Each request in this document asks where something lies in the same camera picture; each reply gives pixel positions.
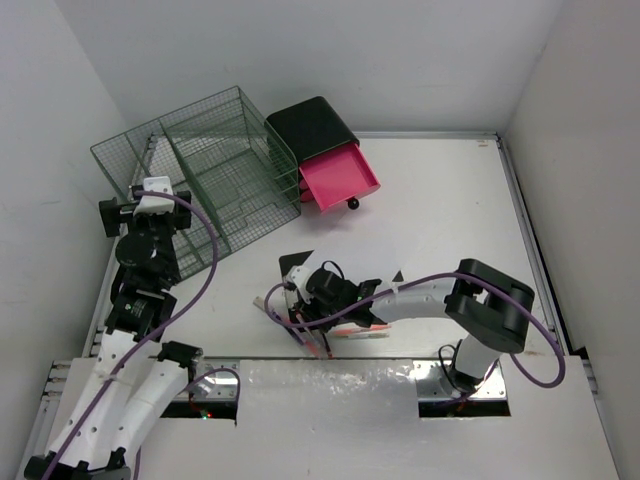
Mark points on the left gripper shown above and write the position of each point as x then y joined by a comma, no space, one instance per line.
180,219

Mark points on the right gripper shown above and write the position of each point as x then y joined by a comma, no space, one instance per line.
308,304

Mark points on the pink white pen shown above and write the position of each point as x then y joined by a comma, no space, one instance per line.
318,344

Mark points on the beige eraser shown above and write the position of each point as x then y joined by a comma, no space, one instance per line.
259,302

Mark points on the orange pen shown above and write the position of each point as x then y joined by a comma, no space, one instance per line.
375,330

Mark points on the pink top drawer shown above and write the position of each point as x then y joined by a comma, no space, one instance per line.
340,177

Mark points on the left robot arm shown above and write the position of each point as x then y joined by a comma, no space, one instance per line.
135,375

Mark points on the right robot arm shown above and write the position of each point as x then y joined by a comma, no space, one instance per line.
488,304

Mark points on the black clipboard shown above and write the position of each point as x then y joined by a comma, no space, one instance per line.
286,262

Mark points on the white clipboard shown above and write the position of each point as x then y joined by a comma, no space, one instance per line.
360,261

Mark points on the pink bottom drawer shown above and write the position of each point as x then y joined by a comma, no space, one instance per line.
306,199

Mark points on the black drawer cabinet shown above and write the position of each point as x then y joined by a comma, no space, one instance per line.
311,128

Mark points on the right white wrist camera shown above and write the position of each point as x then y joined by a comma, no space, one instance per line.
297,277

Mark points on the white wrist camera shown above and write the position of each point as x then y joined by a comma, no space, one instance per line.
153,196
297,277

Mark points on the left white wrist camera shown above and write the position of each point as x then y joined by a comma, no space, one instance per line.
153,196

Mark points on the green wire mesh organizer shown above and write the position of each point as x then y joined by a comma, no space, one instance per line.
224,152

